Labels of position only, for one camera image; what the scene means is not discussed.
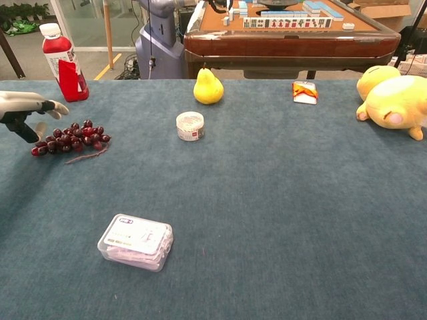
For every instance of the red drink bottle white cap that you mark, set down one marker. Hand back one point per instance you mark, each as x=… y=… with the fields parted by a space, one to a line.
x=68 y=80

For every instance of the single white mahjong tile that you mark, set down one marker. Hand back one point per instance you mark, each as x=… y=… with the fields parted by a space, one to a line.
x=348 y=26

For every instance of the row of face-showing mahjong tiles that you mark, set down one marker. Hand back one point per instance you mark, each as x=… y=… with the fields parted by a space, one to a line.
x=287 y=23

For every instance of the cardboard box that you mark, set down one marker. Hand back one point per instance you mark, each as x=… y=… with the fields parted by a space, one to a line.
x=383 y=13

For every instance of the row of blue-backed mahjong tiles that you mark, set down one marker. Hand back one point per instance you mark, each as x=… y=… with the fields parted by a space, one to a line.
x=283 y=13

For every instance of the black tripod stand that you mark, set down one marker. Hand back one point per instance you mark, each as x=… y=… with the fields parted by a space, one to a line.
x=412 y=26

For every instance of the left robot hand grey black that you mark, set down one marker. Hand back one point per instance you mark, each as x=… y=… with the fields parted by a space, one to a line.
x=20 y=100

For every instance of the wooden pole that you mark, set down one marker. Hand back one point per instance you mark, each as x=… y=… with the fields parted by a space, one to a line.
x=108 y=36

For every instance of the green potted plant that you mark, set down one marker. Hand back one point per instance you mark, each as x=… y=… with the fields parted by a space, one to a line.
x=23 y=11

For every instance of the orange white snack packet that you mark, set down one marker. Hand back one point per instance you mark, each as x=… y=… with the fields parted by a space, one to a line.
x=305 y=95

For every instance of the dark slanted table leg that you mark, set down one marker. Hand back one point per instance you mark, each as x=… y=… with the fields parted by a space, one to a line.
x=11 y=56

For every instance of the small round white jar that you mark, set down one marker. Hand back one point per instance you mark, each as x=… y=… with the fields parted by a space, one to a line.
x=190 y=128

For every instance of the brown mahjong table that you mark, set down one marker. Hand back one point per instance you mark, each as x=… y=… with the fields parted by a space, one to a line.
x=287 y=46

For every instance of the yellow pear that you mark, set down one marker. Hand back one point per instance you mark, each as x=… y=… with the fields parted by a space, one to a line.
x=208 y=89

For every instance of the white plastic basket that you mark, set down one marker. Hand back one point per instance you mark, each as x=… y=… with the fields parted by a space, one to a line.
x=415 y=66

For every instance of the purple grape bunch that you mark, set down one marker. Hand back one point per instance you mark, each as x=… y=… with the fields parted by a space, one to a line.
x=75 y=136

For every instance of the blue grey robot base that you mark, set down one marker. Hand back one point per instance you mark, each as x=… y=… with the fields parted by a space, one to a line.
x=163 y=50

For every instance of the yellow plush toy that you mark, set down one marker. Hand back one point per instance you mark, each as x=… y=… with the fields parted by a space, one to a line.
x=397 y=100

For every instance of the clear plastic floss pick box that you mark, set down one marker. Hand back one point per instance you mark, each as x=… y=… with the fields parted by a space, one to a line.
x=135 y=241

